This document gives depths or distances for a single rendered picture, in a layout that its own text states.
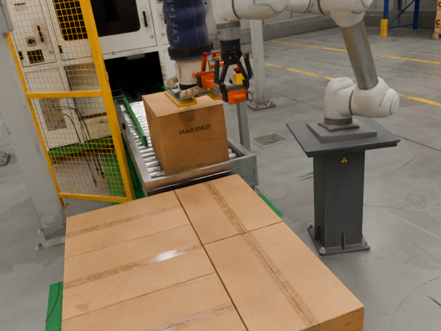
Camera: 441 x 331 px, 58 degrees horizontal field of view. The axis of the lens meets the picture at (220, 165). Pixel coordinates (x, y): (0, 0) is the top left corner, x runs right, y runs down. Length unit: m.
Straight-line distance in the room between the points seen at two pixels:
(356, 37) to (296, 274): 1.06
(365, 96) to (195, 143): 0.98
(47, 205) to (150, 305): 1.73
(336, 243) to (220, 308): 1.28
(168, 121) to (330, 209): 1.08
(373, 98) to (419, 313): 1.08
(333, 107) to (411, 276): 1.03
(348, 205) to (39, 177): 2.07
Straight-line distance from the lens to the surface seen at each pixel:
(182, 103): 1.97
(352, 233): 2.59
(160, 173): 2.55
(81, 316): 1.62
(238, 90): 1.53
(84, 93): 3.04
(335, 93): 2.25
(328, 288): 1.54
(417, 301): 2.36
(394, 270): 2.52
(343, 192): 2.42
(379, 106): 2.15
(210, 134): 2.39
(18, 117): 2.92
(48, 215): 3.16
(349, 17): 1.86
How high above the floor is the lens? 1.57
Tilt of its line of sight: 24 degrees down
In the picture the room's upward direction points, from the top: 7 degrees counter-clockwise
